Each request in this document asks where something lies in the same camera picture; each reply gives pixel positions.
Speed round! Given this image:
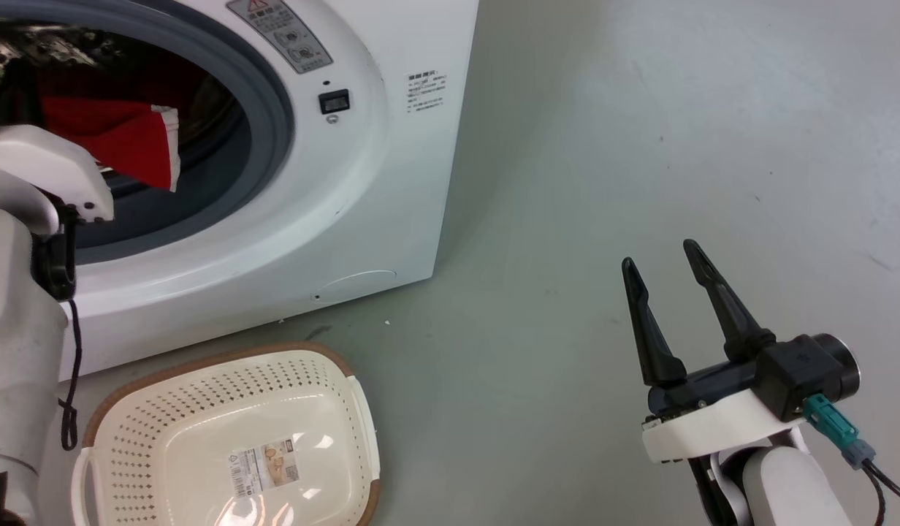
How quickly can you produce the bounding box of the paper label sticker in basket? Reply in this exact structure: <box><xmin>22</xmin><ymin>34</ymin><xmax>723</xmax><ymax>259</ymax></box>
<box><xmin>227</xmin><ymin>438</ymin><xmax>302</xmax><ymax>500</ymax></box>

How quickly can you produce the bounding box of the dark patterned garment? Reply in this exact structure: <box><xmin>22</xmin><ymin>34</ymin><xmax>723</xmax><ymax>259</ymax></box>
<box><xmin>0</xmin><ymin>22</ymin><xmax>126</xmax><ymax>99</ymax></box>

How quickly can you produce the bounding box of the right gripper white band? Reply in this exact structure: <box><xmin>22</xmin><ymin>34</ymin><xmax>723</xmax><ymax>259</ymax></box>
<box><xmin>622</xmin><ymin>238</ymin><xmax>807</xmax><ymax>464</ymax></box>

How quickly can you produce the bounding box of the grey warning label sticker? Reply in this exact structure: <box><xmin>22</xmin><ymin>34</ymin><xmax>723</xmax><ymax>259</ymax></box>
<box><xmin>226</xmin><ymin>0</ymin><xmax>334</xmax><ymax>75</ymax></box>

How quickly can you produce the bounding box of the black cable with teal connector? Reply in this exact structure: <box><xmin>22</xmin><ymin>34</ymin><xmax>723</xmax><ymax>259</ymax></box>
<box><xmin>802</xmin><ymin>394</ymin><xmax>900</xmax><ymax>526</ymax></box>

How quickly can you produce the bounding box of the red garment with white trim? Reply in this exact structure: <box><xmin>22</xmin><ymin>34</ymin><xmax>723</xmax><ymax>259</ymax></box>
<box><xmin>38</xmin><ymin>67</ymin><xmax>183</xmax><ymax>194</ymax></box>

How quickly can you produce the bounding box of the cream perforated laundry basket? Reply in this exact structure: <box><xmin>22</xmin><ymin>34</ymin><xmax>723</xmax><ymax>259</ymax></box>
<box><xmin>71</xmin><ymin>341</ymin><xmax>382</xmax><ymax>526</ymax></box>

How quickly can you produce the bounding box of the small printed text sticker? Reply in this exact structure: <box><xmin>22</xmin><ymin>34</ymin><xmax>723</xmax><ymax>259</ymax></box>
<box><xmin>405</xmin><ymin>70</ymin><xmax>451</xmax><ymax>115</ymax></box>

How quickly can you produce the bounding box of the black door latch socket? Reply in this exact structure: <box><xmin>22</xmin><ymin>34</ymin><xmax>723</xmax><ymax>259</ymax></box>
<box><xmin>318</xmin><ymin>88</ymin><xmax>351</xmax><ymax>123</ymax></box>

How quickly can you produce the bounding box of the white front-load washing machine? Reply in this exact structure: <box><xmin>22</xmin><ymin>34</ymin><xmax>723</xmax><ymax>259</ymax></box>
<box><xmin>0</xmin><ymin>0</ymin><xmax>481</xmax><ymax>382</ymax></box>

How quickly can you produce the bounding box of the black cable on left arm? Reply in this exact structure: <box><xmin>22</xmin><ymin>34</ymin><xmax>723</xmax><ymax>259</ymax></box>
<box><xmin>32</xmin><ymin>206</ymin><xmax>83</xmax><ymax>452</ymax></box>

